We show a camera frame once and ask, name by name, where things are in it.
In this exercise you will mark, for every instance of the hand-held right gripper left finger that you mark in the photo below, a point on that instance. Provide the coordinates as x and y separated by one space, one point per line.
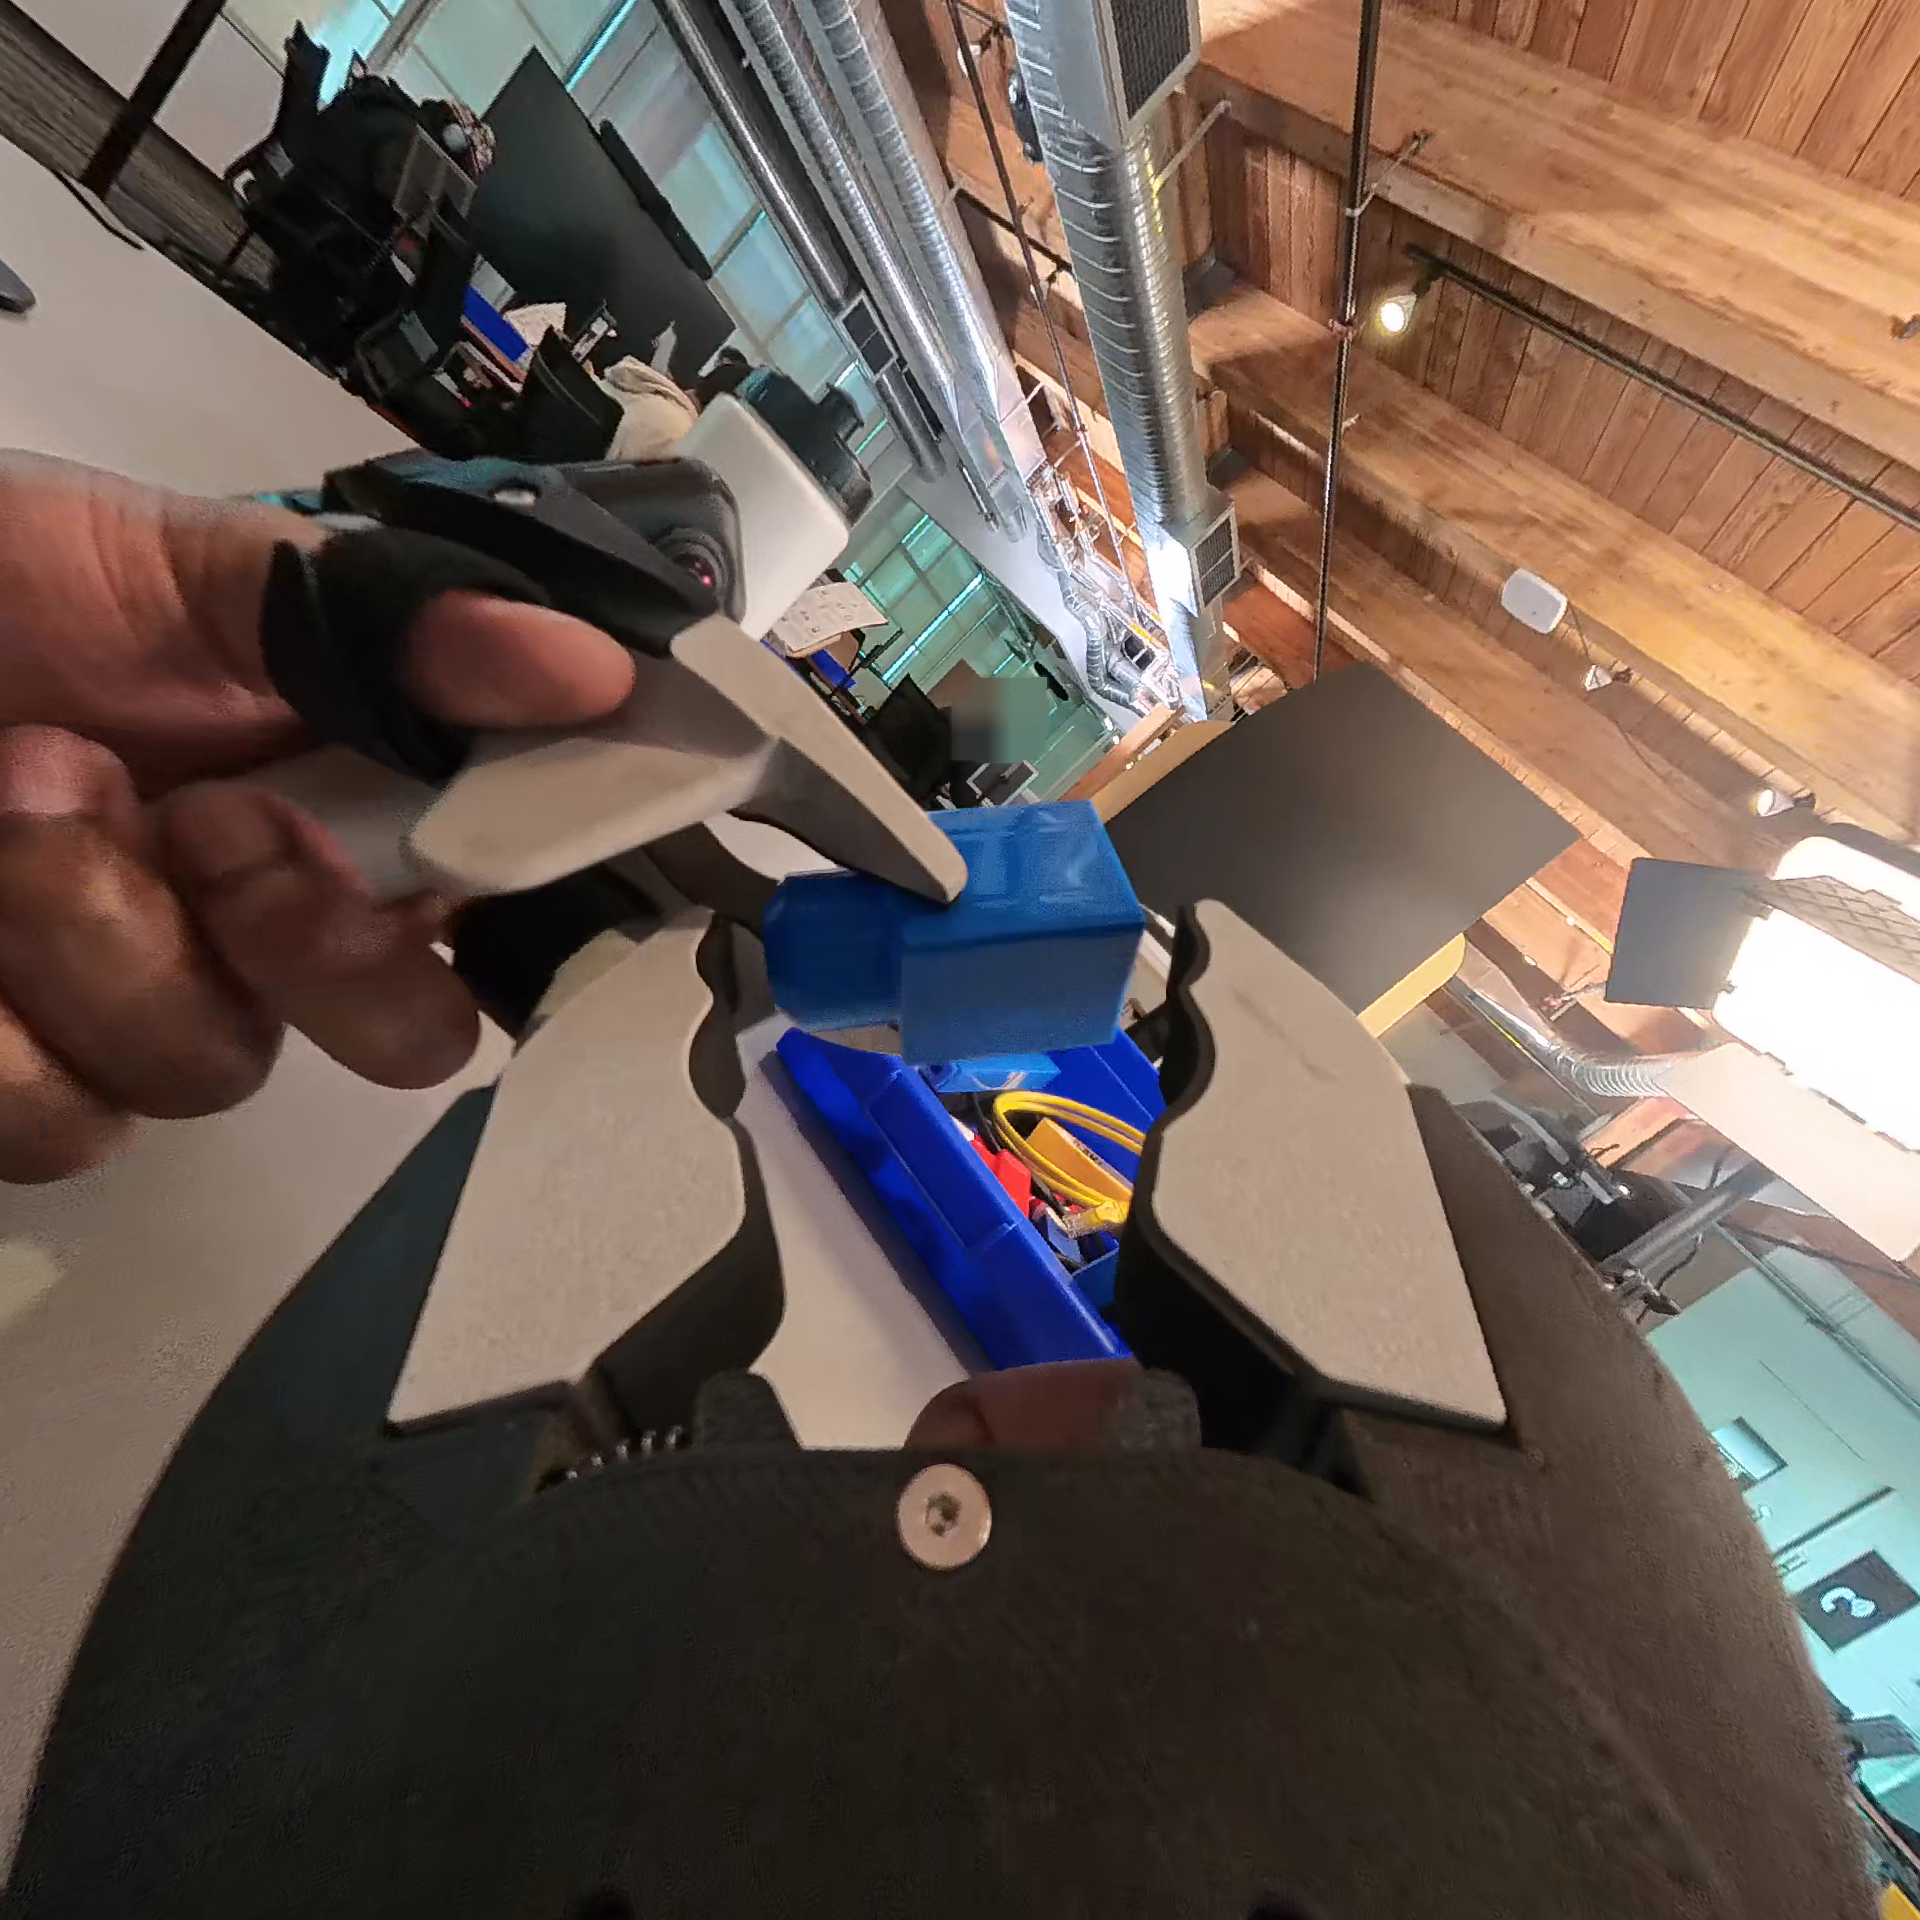
584 1200

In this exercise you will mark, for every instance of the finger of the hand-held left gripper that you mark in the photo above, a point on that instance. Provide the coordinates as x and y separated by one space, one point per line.
811 764
584 811

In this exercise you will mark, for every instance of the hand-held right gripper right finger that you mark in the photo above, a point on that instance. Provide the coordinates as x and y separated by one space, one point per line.
1304 1200

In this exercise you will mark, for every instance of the blue plastic block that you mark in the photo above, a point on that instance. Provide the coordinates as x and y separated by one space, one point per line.
989 959

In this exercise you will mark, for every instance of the person's left hand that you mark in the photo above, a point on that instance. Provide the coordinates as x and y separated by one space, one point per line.
120 645

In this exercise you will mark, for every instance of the illustrated instruction sheet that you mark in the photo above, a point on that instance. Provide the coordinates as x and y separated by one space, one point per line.
827 615

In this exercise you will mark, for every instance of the black monitor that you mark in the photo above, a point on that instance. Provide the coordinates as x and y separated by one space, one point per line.
570 210

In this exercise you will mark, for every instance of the blue plastic bin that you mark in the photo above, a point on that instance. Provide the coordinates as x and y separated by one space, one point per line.
929 1244

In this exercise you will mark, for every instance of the black wood-framed panel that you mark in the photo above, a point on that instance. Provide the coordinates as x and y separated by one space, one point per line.
1335 839

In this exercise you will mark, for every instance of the black office chair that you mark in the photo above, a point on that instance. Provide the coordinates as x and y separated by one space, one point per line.
376 181

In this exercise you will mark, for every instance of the silver corrugated pipe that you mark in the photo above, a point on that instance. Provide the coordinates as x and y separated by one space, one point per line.
840 194

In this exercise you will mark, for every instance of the black light flag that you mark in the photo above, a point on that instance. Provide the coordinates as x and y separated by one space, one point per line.
1673 939

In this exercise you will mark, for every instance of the studio softbox light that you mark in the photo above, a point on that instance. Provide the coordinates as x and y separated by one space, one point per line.
1830 1019

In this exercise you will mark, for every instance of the black round pad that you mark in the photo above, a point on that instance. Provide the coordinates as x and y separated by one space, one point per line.
13 288

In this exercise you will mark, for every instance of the white ceiling sensor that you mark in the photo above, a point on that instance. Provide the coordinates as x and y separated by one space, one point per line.
1534 597

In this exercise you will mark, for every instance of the black ceiling pole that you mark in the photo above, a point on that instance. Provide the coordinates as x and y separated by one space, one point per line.
1347 299

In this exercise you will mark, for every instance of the ceiling spotlight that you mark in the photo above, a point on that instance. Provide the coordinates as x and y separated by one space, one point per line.
1397 313

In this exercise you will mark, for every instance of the silver ventilation duct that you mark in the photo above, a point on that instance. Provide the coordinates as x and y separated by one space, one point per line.
1127 299

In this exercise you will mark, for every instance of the dark wall sign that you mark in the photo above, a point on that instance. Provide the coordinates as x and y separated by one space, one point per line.
1853 1601

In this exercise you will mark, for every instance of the black track light rail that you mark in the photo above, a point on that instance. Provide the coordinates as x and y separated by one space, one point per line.
1649 375

